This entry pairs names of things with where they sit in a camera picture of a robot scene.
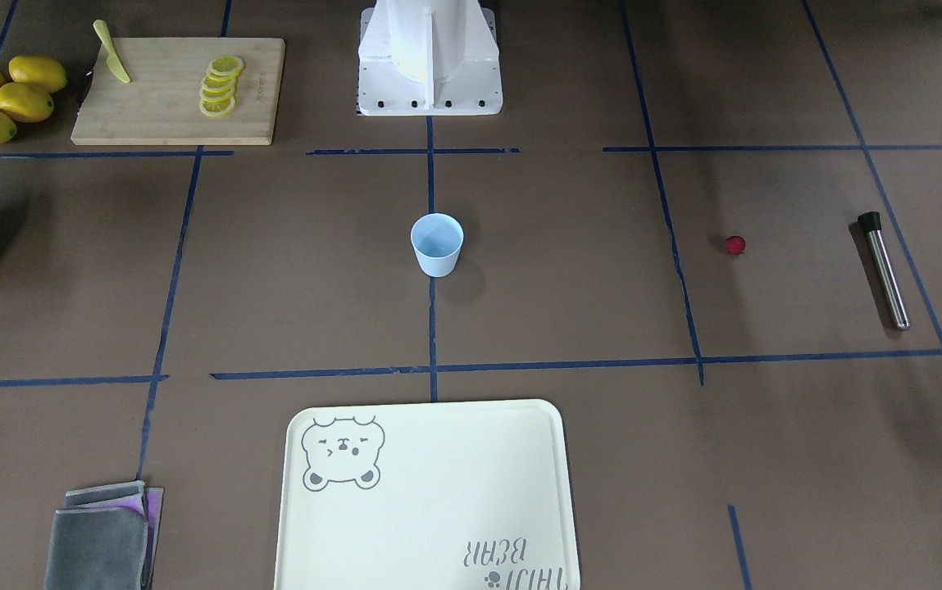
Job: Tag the red strawberry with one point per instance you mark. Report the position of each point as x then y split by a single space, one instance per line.
735 245

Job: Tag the light blue plastic cup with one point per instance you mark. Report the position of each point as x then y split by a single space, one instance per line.
437 240

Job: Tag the cream bear serving tray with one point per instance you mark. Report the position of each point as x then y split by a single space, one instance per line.
439 495

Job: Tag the lemon slices row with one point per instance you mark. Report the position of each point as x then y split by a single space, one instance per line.
217 95

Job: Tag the bamboo cutting board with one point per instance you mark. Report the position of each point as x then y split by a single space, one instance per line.
159 106

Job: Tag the steel muddler black tip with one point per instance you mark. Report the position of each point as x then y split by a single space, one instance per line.
871 227

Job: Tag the yellow plastic knife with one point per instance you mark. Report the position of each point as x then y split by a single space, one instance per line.
113 62

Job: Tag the grey folded cloth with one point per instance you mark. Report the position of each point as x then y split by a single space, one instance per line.
105 537

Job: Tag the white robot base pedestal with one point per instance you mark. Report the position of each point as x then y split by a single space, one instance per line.
428 58

